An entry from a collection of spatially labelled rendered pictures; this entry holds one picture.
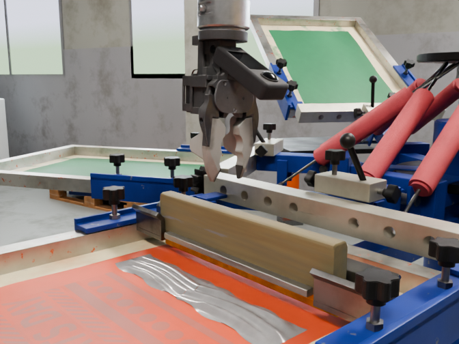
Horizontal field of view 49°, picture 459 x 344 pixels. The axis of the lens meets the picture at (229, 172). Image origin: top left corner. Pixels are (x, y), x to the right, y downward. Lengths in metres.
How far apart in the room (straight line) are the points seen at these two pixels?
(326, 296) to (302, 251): 0.07
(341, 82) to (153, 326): 1.67
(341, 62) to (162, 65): 3.49
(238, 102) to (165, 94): 4.87
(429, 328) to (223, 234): 0.32
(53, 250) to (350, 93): 1.50
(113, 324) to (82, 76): 5.95
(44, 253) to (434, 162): 0.76
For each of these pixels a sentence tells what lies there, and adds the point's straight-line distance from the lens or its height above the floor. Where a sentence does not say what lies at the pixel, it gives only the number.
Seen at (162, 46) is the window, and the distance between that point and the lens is 5.60.
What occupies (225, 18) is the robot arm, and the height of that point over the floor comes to 1.34.
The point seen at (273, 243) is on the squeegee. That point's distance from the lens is 0.70.
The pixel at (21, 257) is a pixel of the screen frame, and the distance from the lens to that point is 0.88.
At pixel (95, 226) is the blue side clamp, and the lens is 0.93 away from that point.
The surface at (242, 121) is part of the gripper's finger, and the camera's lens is 0.73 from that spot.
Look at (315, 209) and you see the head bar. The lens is 0.93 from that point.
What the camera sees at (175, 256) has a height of 0.96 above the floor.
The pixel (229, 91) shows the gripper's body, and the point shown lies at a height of 1.24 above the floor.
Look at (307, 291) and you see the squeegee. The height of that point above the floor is 0.99.
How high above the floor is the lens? 1.26
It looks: 11 degrees down
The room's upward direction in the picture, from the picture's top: straight up
